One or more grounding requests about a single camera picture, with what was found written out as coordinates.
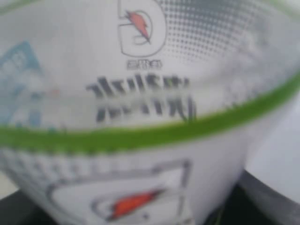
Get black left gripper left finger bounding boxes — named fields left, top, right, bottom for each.
left=0, top=191, right=57, bottom=225

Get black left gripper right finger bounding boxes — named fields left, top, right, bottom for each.
left=206, top=171, right=300, bottom=225

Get clear Gatorade plastic bottle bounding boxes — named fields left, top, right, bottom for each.
left=0, top=0, right=300, bottom=225

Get white rectangular plastic tray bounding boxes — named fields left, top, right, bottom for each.
left=246, top=93, right=300, bottom=203

